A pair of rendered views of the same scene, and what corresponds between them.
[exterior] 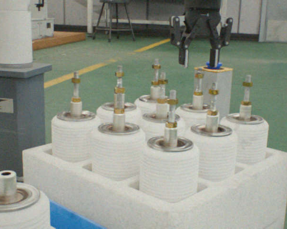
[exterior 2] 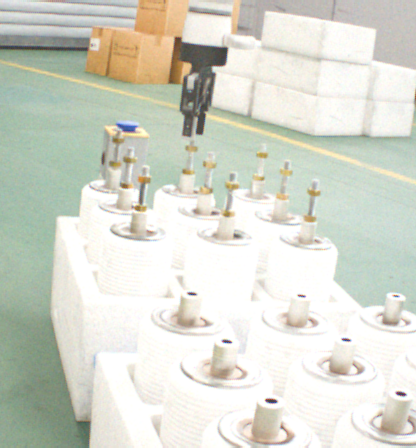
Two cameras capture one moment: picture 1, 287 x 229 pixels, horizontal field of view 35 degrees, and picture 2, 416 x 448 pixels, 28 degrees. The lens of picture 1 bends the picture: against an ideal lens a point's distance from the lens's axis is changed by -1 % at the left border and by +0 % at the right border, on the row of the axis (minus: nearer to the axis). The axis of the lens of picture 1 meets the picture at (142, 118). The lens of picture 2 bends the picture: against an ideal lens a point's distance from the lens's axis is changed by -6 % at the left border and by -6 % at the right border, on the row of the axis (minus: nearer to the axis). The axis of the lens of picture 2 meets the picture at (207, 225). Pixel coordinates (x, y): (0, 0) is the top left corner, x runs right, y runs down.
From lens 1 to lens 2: 1.06 m
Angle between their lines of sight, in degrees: 56
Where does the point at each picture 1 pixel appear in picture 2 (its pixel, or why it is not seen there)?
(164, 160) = (330, 258)
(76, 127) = (168, 247)
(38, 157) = (125, 303)
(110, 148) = (247, 262)
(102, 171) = (232, 296)
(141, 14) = not seen: outside the picture
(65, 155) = (152, 292)
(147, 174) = (307, 281)
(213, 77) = (141, 144)
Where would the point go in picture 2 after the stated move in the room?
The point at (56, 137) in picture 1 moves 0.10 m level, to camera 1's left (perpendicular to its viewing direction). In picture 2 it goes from (140, 268) to (90, 283)
